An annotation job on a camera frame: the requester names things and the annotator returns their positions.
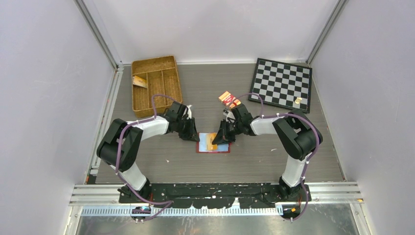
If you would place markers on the red and gold card box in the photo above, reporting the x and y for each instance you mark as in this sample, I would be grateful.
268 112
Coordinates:
229 100

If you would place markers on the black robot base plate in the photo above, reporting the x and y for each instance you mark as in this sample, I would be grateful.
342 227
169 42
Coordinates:
213 195

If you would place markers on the small wooden chess piece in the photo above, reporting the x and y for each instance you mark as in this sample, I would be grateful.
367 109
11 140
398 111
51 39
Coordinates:
298 100

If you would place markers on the aluminium frame rail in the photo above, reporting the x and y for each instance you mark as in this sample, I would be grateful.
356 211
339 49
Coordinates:
103 124

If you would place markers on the yellow credit card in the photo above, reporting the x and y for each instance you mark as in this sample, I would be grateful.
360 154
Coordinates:
210 146

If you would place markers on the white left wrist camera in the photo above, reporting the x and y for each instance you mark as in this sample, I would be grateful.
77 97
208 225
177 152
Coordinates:
188 112

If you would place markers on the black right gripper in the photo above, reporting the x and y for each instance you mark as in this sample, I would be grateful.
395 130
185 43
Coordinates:
221 137

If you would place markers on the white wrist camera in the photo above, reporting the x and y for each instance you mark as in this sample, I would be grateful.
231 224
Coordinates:
229 117
188 112

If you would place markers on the red leather card holder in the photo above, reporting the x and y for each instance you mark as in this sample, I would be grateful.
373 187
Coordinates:
205 145

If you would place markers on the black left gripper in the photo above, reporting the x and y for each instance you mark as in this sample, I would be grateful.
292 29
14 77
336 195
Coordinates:
192 134

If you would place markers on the woven wicker divided tray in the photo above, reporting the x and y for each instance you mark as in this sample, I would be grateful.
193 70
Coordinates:
163 85

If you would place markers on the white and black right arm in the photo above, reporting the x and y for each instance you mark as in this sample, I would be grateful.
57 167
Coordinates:
299 137

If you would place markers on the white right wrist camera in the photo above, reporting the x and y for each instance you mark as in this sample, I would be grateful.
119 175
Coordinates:
229 117

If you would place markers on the tan card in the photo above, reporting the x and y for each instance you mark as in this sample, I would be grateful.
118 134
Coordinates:
140 82

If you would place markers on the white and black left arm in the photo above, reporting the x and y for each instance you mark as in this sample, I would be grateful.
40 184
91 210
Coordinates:
120 144

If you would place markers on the black and white chessboard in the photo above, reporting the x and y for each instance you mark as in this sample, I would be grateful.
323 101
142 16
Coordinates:
279 84

